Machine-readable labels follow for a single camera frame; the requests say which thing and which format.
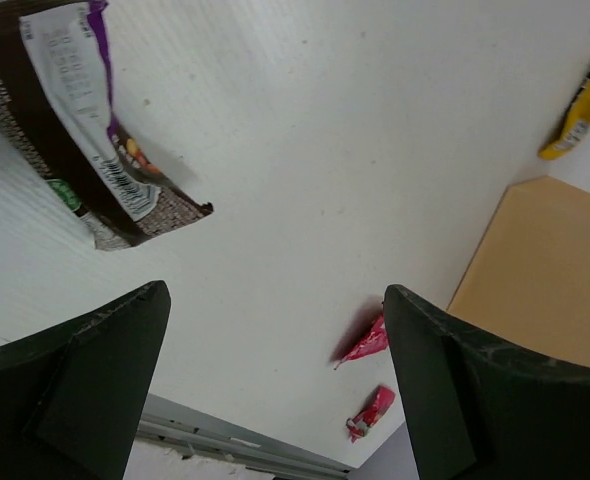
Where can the red chips snack packet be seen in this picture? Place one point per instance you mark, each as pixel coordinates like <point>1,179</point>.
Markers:
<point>378,404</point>

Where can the yellow snack bar wrapper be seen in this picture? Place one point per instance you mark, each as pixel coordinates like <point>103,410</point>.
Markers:
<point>574,127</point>

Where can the brown paper bag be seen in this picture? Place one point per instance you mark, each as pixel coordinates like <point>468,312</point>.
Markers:
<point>529,279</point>

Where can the pink red snack packet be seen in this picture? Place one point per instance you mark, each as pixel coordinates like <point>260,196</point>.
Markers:
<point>373,341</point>

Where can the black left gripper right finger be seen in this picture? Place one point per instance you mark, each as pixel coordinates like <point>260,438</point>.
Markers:
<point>480,407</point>

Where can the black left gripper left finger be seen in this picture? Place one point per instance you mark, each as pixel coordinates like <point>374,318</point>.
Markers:
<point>72,395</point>

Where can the aluminium table frame rail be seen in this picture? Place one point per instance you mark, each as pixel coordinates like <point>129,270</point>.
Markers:
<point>192,433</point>

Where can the brown chocolate bar wrapper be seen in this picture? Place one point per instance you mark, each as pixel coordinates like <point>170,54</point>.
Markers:
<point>56,110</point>

